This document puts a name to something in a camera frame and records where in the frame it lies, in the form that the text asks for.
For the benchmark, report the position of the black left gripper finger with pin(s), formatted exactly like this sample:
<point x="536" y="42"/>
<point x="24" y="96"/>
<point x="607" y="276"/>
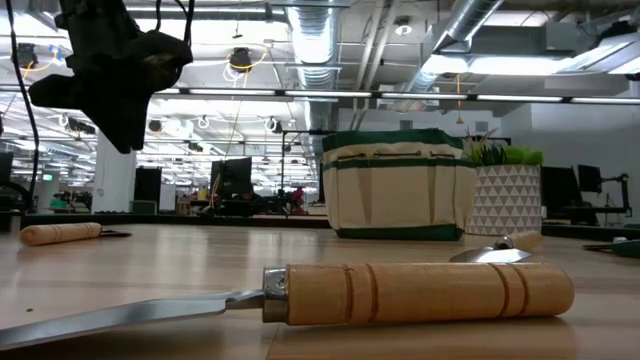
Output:
<point x="167" y="55"/>
<point x="125" y="125"/>

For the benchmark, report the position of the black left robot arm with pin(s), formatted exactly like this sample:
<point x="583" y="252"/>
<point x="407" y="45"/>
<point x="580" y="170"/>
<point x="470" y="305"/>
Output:
<point x="92" y="20"/>

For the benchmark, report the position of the black monitor on arm mount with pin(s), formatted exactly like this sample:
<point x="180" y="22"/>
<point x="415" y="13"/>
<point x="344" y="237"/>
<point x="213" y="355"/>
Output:
<point x="590" y="177"/>

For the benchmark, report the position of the canvas gardening bag green trim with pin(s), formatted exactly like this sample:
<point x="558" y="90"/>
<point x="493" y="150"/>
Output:
<point x="395" y="200"/>

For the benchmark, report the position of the black background monitor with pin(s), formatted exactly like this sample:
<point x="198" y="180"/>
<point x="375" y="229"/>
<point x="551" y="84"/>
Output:
<point x="232" y="177"/>
<point x="560" y="187"/>

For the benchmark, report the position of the long LED light bar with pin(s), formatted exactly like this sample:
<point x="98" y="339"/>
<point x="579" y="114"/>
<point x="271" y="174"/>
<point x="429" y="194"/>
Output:
<point x="325" y="94"/>

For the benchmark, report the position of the succulent in white patterned pot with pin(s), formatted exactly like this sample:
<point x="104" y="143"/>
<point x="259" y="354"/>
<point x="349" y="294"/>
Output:
<point x="507" y="200"/>

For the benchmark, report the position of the black aluminium station frame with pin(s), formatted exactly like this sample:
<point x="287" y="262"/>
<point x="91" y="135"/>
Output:
<point x="150" y="220"/>

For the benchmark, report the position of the silver corrugated duct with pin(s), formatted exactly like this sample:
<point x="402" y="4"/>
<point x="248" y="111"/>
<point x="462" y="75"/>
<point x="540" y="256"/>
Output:
<point x="315" y="45"/>
<point x="470" y="17"/>

